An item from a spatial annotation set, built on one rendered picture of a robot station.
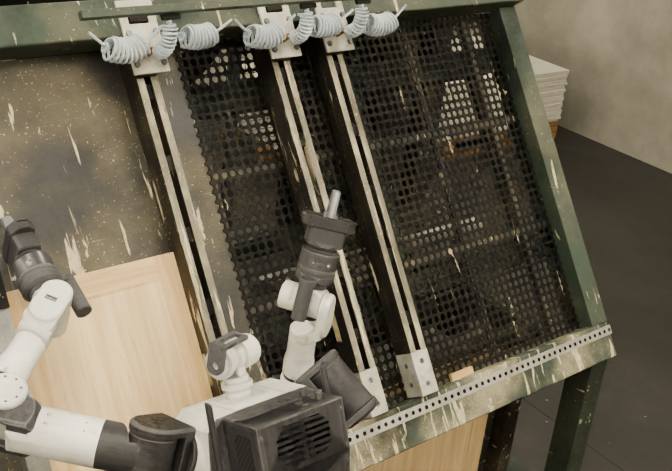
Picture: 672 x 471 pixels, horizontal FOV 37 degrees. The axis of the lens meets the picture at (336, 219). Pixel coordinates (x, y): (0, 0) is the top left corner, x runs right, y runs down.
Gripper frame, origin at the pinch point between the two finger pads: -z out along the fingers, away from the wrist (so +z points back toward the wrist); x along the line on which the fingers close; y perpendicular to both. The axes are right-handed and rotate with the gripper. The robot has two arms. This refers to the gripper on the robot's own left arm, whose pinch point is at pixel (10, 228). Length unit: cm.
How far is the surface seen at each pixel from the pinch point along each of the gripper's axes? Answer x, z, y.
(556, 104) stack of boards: 215, -194, 533
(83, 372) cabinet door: 29.1, 22.3, 11.9
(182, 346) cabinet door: 29, 23, 38
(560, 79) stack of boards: 197, -203, 534
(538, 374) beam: 49, 59, 150
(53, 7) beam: -24, -44, 25
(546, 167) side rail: 15, 8, 181
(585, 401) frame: 69, 67, 181
